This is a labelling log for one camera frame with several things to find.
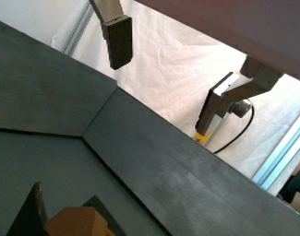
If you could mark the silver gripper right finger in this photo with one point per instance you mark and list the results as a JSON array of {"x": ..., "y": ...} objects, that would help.
[{"x": 255, "y": 79}]

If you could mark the aluminium frame profile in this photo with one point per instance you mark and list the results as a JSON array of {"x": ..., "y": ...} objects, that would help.
[
  {"x": 78, "y": 30},
  {"x": 279, "y": 158}
]

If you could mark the aluminium frame profile left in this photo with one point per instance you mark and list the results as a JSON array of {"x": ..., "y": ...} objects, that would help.
[{"x": 78, "y": 30}]

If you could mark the white backdrop cloth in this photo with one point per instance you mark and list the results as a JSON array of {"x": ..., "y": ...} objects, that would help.
[{"x": 179, "y": 63}]

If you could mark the brown three prong object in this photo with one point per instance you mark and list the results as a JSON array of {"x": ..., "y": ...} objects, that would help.
[{"x": 78, "y": 221}]

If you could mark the black curved fixture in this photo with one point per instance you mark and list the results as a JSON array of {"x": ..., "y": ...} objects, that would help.
[{"x": 31, "y": 218}]

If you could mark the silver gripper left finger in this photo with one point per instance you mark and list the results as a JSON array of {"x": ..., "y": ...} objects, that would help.
[{"x": 117, "y": 26}]

